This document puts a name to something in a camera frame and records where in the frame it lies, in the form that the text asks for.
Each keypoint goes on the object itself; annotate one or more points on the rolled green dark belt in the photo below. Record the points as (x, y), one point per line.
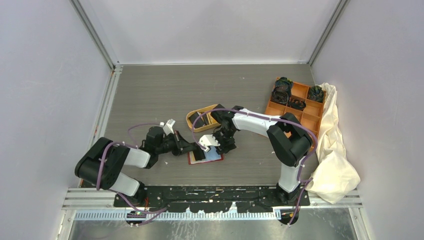
(316, 94)

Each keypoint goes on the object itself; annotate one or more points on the rolled black belt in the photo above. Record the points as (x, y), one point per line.
(281, 95)

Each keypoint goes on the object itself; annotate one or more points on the orange compartment organizer tray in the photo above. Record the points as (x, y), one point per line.
(309, 113)

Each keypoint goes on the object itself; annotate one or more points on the rolled dark patterned belt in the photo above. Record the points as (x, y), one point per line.
(284, 82)

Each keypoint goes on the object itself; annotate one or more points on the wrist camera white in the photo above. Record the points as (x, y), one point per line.
(207, 141)
(168, 126)

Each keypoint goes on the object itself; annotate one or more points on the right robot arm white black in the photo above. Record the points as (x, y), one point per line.
(290, 141)

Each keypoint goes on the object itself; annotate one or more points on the red card holder wallet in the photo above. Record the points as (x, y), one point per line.
(207, 157)

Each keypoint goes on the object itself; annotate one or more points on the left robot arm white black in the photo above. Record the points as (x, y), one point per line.
(102, 164)

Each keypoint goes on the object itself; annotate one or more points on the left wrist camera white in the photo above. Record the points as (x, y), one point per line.
(168, 126)

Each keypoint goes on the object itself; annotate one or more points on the cream cloth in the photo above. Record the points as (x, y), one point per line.
(334, 176)

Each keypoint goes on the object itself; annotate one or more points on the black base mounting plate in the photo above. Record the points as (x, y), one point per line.
(214, 199)

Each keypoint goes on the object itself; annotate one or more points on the orange oval card tray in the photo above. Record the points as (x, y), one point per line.
(204, 123)

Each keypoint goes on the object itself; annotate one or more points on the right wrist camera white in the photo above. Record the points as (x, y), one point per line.
(207, 141)

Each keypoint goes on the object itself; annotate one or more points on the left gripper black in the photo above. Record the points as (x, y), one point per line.
(182, 145)

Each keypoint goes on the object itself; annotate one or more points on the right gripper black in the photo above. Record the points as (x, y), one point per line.
(225, 148)

